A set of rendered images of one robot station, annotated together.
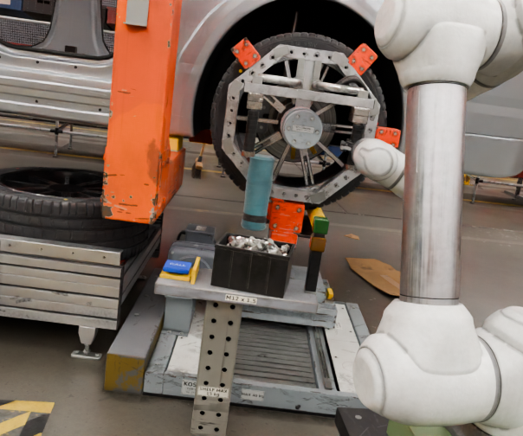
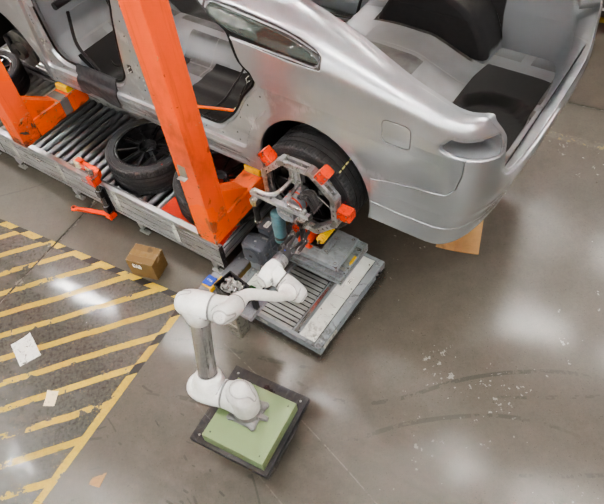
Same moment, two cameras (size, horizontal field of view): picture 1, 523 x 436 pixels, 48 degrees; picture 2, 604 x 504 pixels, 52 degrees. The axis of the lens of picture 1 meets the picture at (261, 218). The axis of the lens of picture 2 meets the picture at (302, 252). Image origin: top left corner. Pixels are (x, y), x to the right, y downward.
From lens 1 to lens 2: 3.20 m
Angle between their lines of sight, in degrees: 51
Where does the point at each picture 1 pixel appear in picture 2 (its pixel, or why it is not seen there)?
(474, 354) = (210, 394)
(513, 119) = (434, 218)
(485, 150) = (419, 228)
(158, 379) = not seen: hidden behind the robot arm
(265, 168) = (275, 221)
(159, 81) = (200, 199)
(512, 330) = (226, 391)
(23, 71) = not seen: hidden behind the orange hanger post
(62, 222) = not seen: hidden behind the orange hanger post
